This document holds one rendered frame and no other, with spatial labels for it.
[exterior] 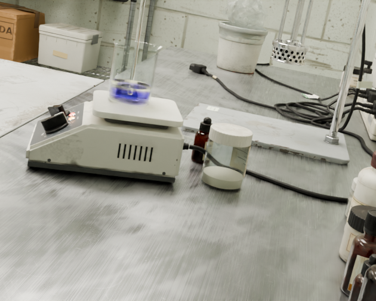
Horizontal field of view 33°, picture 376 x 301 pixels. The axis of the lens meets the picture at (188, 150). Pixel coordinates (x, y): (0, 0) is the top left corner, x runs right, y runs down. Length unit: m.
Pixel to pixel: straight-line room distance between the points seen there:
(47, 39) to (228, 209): 2.40
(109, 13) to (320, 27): 1.06
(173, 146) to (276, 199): 0.16
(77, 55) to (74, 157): 2.26
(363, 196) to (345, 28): 2.45
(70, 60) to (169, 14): 0.56
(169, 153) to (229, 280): 0.25
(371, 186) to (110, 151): 0.33
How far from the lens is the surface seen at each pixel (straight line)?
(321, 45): 3.21
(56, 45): 3.12
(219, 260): 0.68
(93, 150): 0.83
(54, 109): 0.91
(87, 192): 0.79
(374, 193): 0.78
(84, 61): 3.09
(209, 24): 3.23
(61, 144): 0.83
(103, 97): 0.89
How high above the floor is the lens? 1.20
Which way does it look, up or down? 17 degrees down
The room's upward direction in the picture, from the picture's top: 10 degrees clockwise
